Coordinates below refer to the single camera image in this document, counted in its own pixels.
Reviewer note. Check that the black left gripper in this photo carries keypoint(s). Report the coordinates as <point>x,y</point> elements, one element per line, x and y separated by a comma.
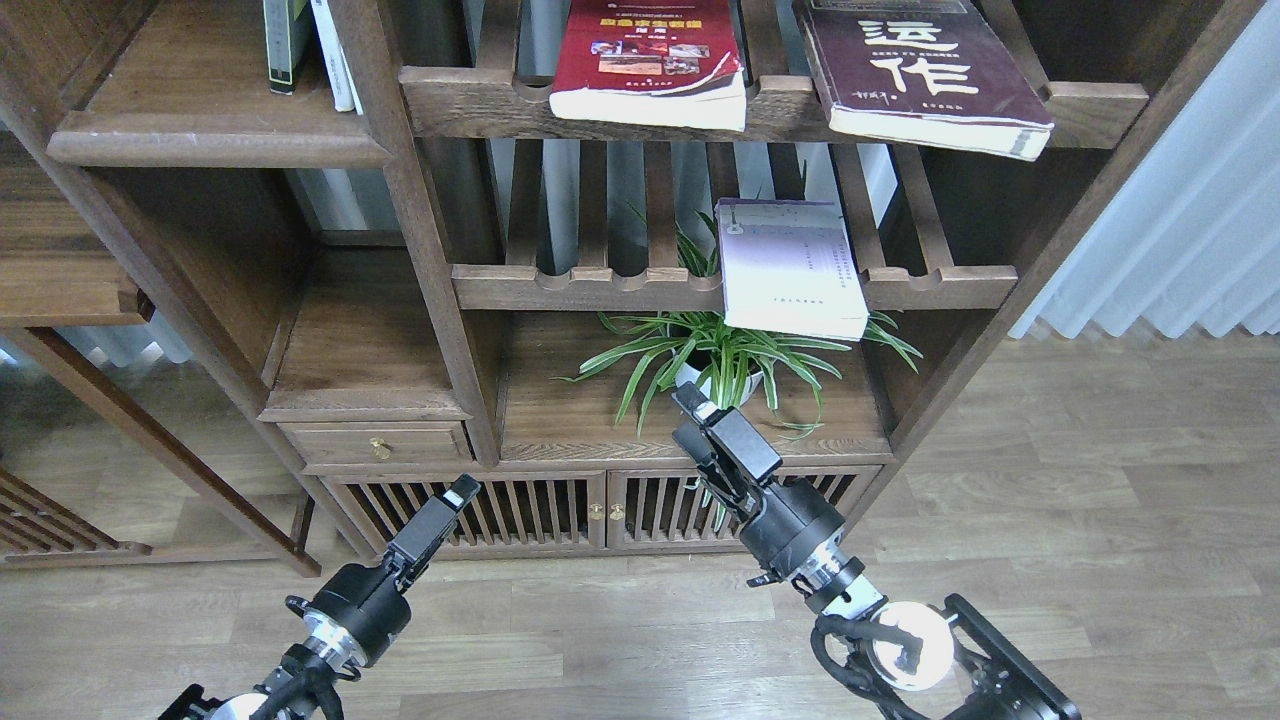
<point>355,617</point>

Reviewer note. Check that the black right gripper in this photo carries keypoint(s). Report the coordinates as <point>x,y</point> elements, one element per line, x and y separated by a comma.
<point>791,530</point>

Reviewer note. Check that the pale lilac book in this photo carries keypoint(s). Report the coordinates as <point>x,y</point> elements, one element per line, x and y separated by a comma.
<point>787,267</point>

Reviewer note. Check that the maroon book white characters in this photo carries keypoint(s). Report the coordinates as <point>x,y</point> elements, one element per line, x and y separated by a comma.
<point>926,72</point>

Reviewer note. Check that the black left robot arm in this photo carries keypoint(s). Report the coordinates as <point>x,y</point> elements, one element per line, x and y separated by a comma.
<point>301,684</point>

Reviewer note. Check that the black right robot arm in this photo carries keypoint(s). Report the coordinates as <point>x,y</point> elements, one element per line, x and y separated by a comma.
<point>875,648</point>

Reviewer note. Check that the brass drawer knob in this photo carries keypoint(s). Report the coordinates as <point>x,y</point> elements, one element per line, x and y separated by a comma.
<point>380,449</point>

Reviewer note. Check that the white plant pot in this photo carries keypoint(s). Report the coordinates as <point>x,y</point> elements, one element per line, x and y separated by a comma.
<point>721,384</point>

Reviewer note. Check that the dark wooden bookshelf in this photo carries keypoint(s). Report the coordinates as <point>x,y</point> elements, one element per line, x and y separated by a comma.
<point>426,272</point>

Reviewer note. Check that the wooden side rack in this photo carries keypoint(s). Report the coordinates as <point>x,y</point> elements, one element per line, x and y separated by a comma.
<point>38,531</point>

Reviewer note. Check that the red cover book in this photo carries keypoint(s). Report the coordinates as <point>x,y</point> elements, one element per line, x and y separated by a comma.
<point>651,63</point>

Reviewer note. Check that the white thin book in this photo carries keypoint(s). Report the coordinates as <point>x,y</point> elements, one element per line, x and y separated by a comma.
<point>344,93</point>

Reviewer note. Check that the white pleated curtain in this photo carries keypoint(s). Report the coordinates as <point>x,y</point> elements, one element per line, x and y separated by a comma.
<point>1191,242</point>

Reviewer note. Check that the green spine book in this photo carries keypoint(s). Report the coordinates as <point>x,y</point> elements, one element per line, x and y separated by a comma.
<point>287,27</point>

